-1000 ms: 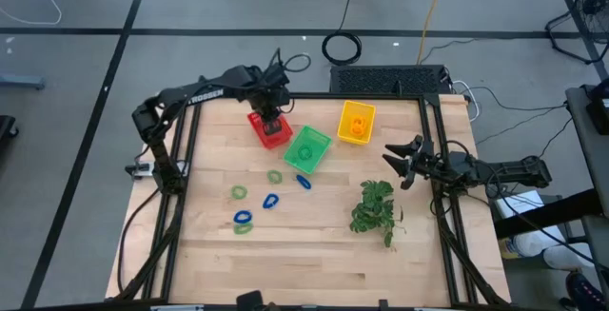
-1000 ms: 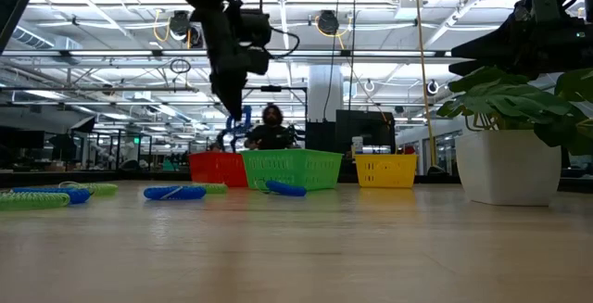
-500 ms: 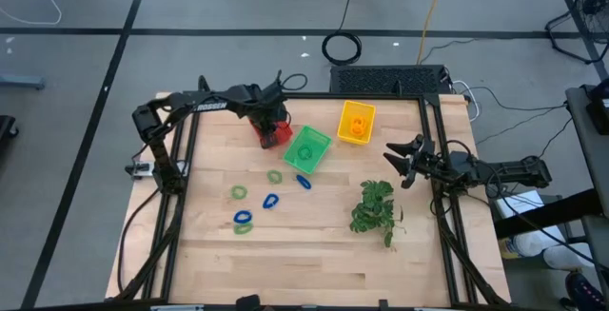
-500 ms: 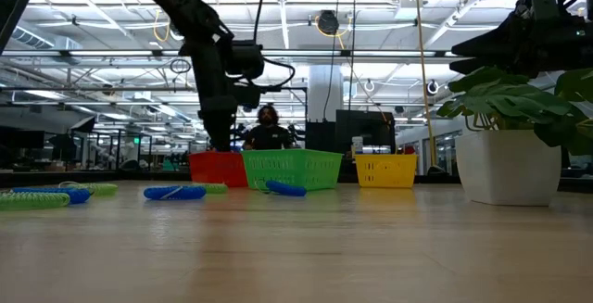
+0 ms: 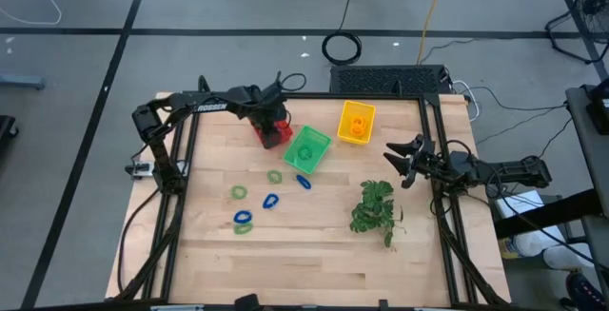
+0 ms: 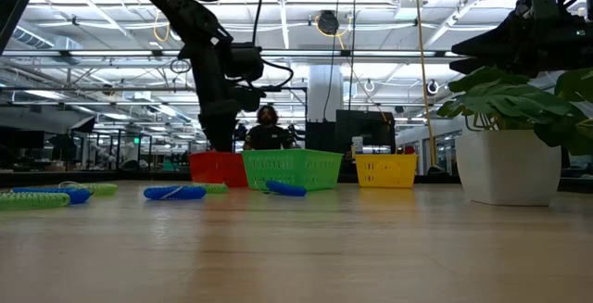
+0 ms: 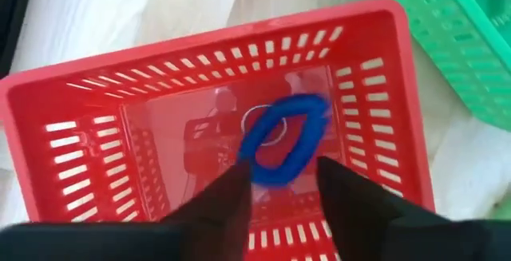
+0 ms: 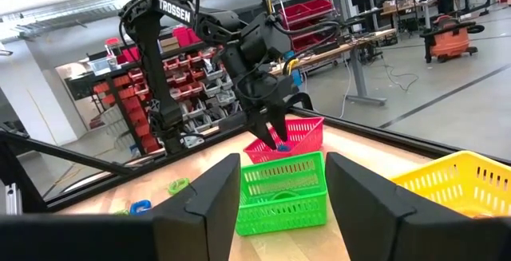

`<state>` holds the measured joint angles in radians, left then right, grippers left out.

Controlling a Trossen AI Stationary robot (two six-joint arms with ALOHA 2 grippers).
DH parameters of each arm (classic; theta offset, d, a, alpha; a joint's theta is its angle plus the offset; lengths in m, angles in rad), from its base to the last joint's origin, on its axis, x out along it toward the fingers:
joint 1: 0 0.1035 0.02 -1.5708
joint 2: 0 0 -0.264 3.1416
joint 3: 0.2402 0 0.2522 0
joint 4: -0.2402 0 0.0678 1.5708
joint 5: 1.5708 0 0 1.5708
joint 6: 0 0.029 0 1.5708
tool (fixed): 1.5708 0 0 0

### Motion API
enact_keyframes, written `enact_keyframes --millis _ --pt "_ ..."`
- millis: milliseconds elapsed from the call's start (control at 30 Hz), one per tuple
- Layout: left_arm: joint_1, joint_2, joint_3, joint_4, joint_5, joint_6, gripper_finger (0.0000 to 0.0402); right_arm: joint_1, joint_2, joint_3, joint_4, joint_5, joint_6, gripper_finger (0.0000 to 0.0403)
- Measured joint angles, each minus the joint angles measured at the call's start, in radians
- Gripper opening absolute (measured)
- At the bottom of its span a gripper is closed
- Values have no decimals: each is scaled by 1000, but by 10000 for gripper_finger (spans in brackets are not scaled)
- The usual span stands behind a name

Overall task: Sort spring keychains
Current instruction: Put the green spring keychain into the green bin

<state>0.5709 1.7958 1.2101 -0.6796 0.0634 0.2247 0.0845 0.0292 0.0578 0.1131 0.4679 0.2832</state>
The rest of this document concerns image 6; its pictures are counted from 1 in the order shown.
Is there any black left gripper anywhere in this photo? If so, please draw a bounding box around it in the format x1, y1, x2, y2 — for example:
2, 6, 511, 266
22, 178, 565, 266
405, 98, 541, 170
189, 55, 268, 154

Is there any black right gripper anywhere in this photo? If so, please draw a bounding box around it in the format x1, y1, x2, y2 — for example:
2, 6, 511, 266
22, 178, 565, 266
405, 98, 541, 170
448, 13, 593, 80

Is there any green spring keychain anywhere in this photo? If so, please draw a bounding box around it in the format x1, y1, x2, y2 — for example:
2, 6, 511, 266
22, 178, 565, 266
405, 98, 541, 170
58, 181, 120, 197
192, 182, 230, 196
0, 192, 71, 212

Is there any blue spring keychain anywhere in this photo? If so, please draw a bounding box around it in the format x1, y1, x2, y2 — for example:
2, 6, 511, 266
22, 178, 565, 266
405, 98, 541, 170
254, 179, 309, 198
143, 184, 208, 202
11, 186, 93, 206

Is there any red plastic basket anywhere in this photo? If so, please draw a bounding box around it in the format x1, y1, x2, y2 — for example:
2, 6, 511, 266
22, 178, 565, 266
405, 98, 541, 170
188, 151, 249, 188

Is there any person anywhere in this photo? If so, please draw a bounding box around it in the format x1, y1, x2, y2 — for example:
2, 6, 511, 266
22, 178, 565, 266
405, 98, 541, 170
243, 105, 298, 151

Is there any green leafy plant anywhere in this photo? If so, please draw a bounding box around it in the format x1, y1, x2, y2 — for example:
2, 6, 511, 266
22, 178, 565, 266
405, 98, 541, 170
435, 65, 593, 157

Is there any green plastic basket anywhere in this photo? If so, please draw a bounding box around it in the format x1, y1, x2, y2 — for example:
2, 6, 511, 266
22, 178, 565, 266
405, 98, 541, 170
241, 148, 344, 192

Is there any white building column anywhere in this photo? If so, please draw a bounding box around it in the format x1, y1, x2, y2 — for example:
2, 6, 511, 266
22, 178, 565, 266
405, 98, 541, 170
307, 64, 345, 123

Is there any white plant pot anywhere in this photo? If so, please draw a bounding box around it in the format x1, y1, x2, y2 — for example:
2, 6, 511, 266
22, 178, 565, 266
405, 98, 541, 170
454, 129, 563, 208

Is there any black partition panel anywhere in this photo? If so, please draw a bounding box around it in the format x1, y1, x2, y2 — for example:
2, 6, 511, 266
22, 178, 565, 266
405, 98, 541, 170
305, 109, 397, 156

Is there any yellow plastic basket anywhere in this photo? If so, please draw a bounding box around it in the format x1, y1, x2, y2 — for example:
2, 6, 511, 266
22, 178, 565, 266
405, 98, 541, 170
354, 153, 419, 189

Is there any long yellow cable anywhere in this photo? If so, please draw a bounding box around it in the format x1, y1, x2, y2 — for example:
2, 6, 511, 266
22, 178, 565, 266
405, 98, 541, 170
412, 0, 437, 170

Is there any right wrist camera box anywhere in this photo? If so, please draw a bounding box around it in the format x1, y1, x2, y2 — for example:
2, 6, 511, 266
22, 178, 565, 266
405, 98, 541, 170
521, 0, 560, 21

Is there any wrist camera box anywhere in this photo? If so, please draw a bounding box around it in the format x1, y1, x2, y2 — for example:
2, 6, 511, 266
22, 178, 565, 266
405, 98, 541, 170
521, 0, 560, 21
226, 43, 266, 83

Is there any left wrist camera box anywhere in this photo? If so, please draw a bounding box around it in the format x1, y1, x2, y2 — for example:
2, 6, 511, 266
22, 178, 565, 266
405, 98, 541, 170
226, 43, 266, 83

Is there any black framed robot enclosure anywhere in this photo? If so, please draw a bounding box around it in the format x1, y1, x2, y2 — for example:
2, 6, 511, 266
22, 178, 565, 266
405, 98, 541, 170
69, 129, 155, 172

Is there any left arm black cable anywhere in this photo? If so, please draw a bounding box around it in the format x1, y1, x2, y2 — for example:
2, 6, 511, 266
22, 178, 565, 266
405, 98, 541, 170
184, 0, 296, 89

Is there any black ceiling cable reel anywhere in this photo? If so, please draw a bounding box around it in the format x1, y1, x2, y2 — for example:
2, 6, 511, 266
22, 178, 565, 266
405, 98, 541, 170
316, 9, 341, 36

